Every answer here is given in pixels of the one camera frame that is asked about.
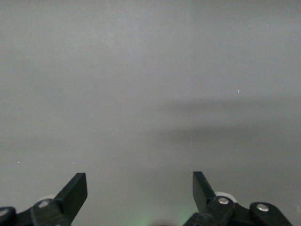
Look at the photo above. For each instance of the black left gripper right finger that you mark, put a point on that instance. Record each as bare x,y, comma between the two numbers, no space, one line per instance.
202,195

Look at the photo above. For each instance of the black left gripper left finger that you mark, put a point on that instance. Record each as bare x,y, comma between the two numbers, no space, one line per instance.
73,195

